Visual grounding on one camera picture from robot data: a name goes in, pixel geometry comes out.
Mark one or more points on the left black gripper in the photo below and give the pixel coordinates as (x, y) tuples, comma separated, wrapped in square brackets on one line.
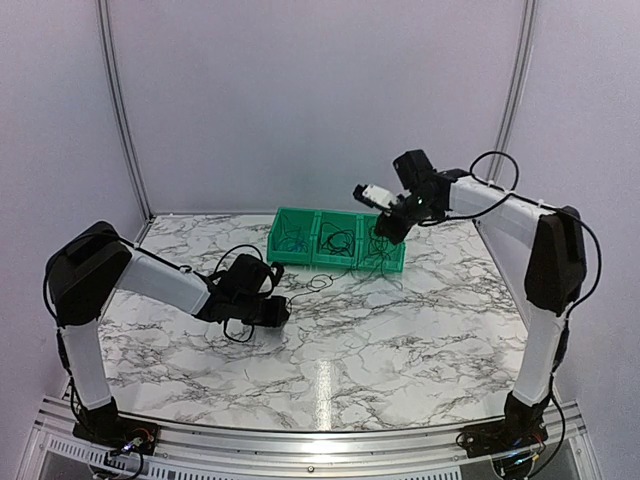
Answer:
[(276, 315)]

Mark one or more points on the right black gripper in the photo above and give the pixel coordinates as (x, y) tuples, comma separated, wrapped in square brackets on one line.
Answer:
[(386, 228)]

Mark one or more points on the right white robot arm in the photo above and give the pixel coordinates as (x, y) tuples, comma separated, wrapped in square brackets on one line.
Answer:
[(555, 270)]

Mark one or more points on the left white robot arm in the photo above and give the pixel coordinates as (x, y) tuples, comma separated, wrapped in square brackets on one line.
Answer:
[(80, 278)]

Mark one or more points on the middle green storage bin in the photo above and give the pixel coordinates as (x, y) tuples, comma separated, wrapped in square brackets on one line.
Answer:
[(335, 244)]

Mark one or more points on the left green storage bin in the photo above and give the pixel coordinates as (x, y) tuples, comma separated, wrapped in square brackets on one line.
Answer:
[(291, 236)]

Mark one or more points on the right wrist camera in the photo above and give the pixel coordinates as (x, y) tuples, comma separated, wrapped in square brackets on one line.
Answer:
[(375, 197)]

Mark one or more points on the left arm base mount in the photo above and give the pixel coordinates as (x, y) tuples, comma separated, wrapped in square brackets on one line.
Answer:
[(120, 434)]

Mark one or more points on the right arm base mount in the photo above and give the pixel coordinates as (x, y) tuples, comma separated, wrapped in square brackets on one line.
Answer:
[(491, 438)]

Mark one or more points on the left aluminium frame post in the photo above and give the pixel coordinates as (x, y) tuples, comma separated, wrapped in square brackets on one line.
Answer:
[(117, 97)]

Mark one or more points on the aluminium frame post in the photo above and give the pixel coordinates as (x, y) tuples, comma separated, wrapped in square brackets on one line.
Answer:
[(521, 64), (117, 97)]

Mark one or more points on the front aluminium rail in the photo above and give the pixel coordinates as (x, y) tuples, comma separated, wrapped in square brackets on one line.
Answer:
[(192, 451)]

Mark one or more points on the right aluminium frame post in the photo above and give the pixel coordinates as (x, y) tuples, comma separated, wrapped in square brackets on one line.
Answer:
[(521, 64)]

